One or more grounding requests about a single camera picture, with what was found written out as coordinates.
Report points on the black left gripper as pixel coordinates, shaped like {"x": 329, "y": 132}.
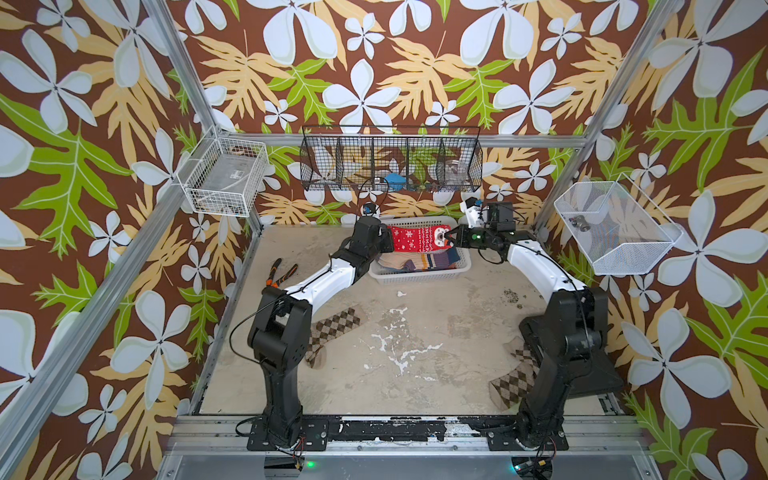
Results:
{"x": 385, "y": 237}

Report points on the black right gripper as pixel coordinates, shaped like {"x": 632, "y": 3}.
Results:
{"x": 461, "y": 240}

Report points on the beige purple striped sock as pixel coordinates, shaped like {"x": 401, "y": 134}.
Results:
{"x": 417, "y": 262}

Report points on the beige brown argyle sock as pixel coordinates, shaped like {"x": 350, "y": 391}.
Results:
{"x": 326, "y": 330}

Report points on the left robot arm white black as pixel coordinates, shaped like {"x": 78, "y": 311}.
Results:
{"x": 280, "y": 332}

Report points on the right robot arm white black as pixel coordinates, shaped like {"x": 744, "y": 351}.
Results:
{"x": 568, "y": 340}

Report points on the white plastic laundry basket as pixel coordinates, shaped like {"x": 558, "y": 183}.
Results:
{"x": 388, "y": 276}

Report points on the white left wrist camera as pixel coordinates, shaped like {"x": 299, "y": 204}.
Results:
{"x": 370, "y": 209}

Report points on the black wire wall basket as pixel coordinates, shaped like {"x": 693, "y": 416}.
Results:
{"x": 390, "y": 158}

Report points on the white wire wall basket left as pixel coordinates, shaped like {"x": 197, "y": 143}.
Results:
{"x": 222, "y": 173}

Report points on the white mesh wall basket right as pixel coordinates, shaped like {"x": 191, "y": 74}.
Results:
{"x": 617, "y": 226}

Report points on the black metal base rail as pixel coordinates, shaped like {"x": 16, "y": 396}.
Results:
{"x": 497, "y": 432}

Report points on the aluminium frame post right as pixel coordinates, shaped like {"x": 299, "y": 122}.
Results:
{"x": 652, "y": 28}

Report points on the aluminium frame post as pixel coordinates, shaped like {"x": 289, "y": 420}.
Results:
{"x": 652, "y": 28}
{"x": 159, "y": 12}

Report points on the aluminium frame post left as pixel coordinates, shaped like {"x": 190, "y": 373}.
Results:
{"x": 159, "y": 12}

